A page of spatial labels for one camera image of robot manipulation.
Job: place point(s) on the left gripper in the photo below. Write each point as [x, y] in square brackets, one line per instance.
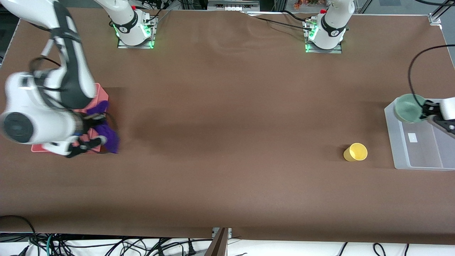
[430, 108]

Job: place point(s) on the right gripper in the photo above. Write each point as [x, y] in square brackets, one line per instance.
[91, 126]

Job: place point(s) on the purple cloth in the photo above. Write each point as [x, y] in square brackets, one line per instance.
[111, 137]

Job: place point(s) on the pale green bowl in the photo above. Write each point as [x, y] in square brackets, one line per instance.
[408, 108]

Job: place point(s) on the yellow cup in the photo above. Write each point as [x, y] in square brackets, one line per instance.
[356, 152]

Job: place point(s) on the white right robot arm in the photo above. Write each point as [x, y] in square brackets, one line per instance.
[42, 121]

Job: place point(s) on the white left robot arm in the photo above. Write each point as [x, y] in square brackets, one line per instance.
[332, 25]

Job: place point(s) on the pink plastic bin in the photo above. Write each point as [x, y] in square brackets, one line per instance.
[101, 94]

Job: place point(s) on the translucent white plastic bin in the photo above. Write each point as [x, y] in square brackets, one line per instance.
[423, 149]

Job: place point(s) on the brown table cover sheet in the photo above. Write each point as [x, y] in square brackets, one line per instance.
[227, 142]

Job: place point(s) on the grey table leg beam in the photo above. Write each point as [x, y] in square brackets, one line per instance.
[217, 243]

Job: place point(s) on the grey power strip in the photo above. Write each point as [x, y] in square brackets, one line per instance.
[233, 5]

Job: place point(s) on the silver corner bracket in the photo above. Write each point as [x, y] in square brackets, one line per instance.
[434, 18]

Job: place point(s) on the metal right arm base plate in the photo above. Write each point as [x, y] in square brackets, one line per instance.
[151, 35]

